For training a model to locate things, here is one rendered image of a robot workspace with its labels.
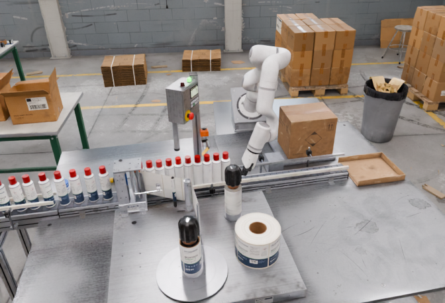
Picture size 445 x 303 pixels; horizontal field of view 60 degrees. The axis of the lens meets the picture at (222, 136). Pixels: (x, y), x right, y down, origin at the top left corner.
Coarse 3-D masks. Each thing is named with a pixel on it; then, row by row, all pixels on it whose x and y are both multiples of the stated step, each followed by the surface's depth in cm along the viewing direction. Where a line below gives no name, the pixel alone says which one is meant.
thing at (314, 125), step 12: (288, 108) 250; (300, 108) 250; (312, 108) 249; (324, 108) 249; (288, 120) 239; (300, 120) 235; (312, 120) 235; (324, 120) 237; (336, 120) 239; (288, 132) 241; (300, 132) 238; (312, 132) 240; (324, 132) 241; (288, 144) 243; (300, 144) 243; (312, 144) 244; (324, 144) 246; (288, 156) 246; (300, 156) 247
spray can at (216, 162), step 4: (216, 152) 212; (216, 156) 209; (212, 160) 213; (216, 160) 211; (220, 160) 212; (212, 164) 213; (216, 164) 211; (220, 164) 212; (212, 168) 214; (216, 168) 212; (220, 168) 213; (212, 172) 216; (216, 172) 214; (220, 172) 215; (216, 176) 215; (220, 176) 216; (216, 180) 216; (220, 180) 217
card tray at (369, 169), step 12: (348, 156) 245; (360, 156) 247; (372, 156) 249; (384, 156) 246; (360, 168) 240; (372, 168) 239; (384, 168) 239; (396, 168) 235; (360, 180) 229; (372, 180) 224; (384, 180) 226; (396, 180) 228
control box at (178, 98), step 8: (184, 80) 200; (192, 80) 200; (168, 88) 191; (176, 88) 191; (184, 88) 191; (168, 96) 193; (176, 96) 191; (184, 96) 191; (168, 104) 195; (176, 104) 193; (184, 104) 192; (168, 112) 198; (176, 112) 196; (184, 112) 194; (176, 120) 198; (184, 120) 197
